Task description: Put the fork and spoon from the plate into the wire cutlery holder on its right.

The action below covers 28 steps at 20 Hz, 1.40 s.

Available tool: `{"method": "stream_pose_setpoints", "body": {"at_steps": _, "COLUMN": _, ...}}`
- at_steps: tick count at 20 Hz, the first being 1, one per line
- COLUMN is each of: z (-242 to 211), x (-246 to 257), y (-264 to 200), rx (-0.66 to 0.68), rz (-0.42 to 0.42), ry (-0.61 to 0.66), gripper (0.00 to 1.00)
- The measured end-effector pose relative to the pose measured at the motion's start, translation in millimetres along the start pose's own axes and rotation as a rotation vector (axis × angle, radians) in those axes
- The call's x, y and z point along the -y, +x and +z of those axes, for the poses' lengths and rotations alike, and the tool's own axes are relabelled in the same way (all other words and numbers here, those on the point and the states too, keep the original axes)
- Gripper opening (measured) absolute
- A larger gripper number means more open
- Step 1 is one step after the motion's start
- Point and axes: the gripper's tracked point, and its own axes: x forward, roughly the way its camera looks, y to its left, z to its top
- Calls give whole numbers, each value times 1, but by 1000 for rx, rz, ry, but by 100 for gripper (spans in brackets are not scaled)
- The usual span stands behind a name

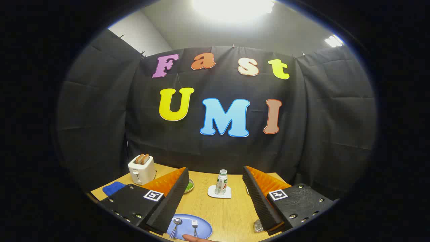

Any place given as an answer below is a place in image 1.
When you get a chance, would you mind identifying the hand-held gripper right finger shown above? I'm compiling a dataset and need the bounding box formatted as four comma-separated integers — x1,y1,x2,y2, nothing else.
242,165,336,232

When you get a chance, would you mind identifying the ceiling light panel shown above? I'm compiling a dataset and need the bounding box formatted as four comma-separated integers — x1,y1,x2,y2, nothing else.
191,0,276,21
324,35,344,47

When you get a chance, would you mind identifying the blue round plate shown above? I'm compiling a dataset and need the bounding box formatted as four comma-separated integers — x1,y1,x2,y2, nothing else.
167,214,213,241

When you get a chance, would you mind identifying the white toaster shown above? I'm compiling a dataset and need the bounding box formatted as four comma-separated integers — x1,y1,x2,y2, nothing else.
128,155,157,185

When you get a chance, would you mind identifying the white square coaster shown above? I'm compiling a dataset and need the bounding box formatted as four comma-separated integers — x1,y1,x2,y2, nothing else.
207,185,232,199

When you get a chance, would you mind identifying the spoon with checked handle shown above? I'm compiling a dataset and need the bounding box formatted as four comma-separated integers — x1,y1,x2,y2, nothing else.
170,218,182,239

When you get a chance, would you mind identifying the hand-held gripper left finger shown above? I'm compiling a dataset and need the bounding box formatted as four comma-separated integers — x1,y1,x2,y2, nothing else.
99,167,190,236

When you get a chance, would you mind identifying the white bottle green label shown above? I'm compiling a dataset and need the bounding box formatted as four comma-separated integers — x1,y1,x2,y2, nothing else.
215,169,228,196

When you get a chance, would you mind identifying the blue folded cloth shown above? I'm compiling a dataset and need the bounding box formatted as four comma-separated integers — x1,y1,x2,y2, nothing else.
102,181,126,196

